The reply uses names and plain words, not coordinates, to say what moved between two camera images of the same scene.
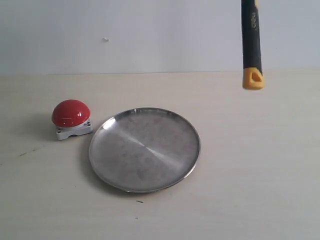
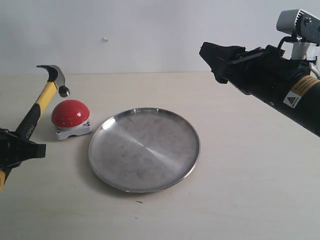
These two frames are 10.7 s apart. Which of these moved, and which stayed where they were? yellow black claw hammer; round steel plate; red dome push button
Moved: yellow black claw hammer
Stayed: round steel plate; red dome push button
